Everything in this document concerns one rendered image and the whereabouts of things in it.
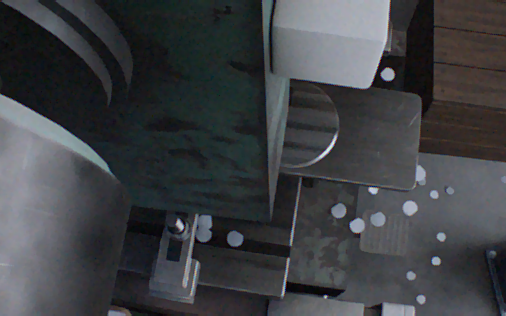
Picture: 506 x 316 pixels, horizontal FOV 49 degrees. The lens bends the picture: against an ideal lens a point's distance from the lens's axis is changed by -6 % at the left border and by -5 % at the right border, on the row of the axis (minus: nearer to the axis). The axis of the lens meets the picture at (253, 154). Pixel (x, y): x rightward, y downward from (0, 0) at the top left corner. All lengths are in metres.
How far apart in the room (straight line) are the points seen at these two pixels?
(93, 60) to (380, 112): 0.63
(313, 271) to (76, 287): 0.72
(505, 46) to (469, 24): 0.10
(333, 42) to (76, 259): 0.11
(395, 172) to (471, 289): 0.86
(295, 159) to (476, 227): 0.94
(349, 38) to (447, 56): 1.17
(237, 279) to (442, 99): 0.70
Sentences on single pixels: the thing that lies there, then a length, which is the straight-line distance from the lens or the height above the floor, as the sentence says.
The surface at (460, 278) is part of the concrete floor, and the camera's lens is 1.59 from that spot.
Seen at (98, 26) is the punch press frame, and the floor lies 1.35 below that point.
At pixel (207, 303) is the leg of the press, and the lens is 0.89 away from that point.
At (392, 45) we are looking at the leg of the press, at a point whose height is 0.62.
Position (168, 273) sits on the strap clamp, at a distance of 0.77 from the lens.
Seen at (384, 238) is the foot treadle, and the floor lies 0.16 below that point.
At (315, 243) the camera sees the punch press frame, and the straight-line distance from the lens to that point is 0.87.
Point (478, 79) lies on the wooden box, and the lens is 1.36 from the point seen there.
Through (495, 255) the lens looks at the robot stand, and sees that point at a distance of 1.60.
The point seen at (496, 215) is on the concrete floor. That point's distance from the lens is 1.65.
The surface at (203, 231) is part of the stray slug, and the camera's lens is 0.82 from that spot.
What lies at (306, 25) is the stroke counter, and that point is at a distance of 0.20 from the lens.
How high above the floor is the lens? 1.50
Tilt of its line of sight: 72 degrees down
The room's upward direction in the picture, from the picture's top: 6 degrees counter-clockwise
